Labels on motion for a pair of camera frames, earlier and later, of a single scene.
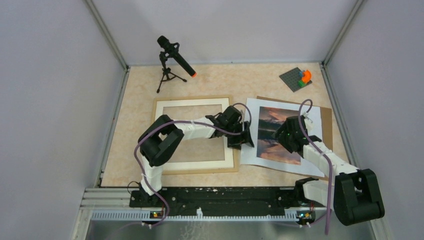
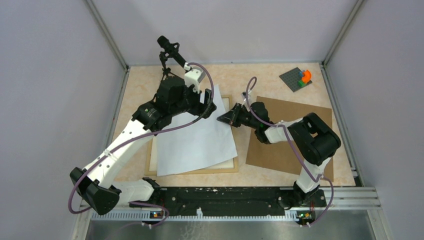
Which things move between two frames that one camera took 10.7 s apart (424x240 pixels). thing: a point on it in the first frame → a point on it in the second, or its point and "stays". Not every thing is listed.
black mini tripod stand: (167, 75) stays
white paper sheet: (249, 156) → (206, 141)
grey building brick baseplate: (291, 78) stays
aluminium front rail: (114, 205) stays
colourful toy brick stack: (306, 77) stays
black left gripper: (235, 143) → (199, 107)
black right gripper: (280, 134) → (237, 109)
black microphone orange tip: (172, 49) stays
